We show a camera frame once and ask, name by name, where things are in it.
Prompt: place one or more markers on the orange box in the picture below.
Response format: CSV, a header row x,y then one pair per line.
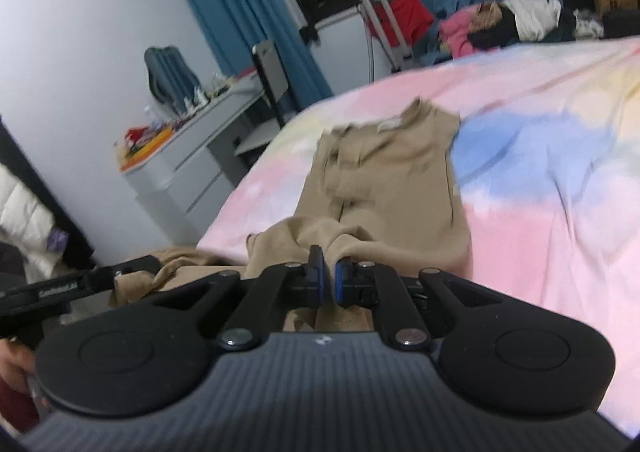
x,y
150,147

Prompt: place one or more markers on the red garment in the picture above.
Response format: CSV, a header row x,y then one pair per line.
x,y
412,15

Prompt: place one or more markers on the white garment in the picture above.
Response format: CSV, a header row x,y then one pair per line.
x,y
535,15

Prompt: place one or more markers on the white dressing table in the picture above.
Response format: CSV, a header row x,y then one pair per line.
x,y
190,167

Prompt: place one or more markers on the beige garment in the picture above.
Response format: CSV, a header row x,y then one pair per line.
x,y
390,182

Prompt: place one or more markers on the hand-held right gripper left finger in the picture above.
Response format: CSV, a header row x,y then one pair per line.
x,y
316,277

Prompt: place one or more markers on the pink garment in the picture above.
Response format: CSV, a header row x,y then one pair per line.
x,y
457,30

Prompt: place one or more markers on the bed with pastel sheet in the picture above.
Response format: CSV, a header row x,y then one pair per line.
x,y
540,182

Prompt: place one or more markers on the wavy vanity mirror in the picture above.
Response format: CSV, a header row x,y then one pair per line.
x,y
167,75

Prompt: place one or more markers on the white puffy jacket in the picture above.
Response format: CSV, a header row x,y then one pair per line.
x,y
22,222

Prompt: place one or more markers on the black and white chair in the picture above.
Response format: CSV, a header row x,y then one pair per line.
x,y
270,67

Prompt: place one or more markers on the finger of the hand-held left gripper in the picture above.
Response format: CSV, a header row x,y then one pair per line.
x,y
130,269

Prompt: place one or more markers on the tan fluffy garment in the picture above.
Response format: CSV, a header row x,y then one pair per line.
x,y
487,15

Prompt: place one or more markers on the silver camera tripod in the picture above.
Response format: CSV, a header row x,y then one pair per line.
x,y
387,22

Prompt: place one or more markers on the person's left hand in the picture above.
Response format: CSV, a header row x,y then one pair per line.
x,y
17,364

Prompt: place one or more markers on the black garment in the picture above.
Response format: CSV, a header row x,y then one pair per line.
x,y
492,37

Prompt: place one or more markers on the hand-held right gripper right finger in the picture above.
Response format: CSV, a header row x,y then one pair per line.
x,y
341,282

